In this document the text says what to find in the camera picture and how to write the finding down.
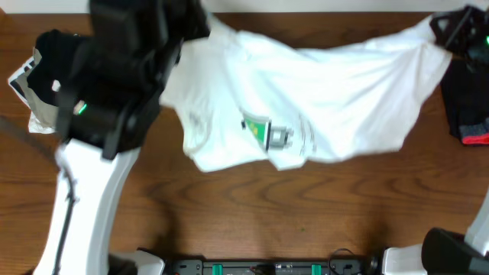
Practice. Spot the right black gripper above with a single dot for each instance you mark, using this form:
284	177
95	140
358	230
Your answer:
453	37

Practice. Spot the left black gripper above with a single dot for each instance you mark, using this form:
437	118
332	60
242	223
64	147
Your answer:
168	62

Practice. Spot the white Mr Robot t-shirt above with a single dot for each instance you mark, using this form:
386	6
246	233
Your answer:
243	97

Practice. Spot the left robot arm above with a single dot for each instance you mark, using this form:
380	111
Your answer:
88	190

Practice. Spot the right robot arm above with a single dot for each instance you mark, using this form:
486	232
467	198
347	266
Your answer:
443	252

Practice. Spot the black garment with red cuff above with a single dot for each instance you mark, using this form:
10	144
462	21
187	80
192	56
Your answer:
465	96

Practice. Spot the black folded garment on pile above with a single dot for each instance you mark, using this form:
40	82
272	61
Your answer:
57	50

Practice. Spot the beige folded garment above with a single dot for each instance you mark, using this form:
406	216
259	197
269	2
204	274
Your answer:
46	95

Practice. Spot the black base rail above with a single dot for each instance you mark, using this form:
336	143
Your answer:
340	262

